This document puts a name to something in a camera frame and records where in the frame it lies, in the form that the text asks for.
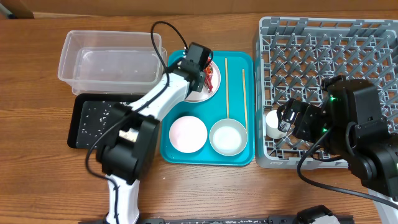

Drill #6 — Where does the white cup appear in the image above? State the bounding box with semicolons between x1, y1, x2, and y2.
266;110;287;139

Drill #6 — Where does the red snack wrapper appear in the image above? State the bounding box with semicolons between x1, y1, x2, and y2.
204;60;213;93

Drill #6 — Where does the small white dish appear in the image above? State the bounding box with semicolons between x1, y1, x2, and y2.
169;116;208;154

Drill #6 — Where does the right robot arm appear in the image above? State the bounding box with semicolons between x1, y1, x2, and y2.
277;75;397;223

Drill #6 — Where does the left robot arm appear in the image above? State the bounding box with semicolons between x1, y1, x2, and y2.
91;57;211;223

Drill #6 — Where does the grey dishwasher rack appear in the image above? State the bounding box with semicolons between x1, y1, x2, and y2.
254;17;397;169

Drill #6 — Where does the large white plate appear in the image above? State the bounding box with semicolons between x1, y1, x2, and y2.
185;62;221;103

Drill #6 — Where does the left wooden chopstick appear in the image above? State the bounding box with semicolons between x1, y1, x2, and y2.
224;58;229;119

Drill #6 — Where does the wooden chopstick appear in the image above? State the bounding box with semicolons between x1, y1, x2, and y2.
242;69;248;132
224;58;229;119

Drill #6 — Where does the teal serving tray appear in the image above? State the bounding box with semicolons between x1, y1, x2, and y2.
160;51;255;166

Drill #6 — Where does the right wooden chopstick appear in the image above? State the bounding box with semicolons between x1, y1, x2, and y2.
242;69;248;132

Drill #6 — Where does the grey metal bowl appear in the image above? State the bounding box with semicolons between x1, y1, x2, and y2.
209;118;248;156

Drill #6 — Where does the clear plastic bin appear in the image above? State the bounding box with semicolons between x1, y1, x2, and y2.
58;30;167;95

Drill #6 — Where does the black tray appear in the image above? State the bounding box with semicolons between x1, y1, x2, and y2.
67;93;142;149

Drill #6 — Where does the cardboard wall panel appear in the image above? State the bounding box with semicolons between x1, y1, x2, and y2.
0;0;398;19

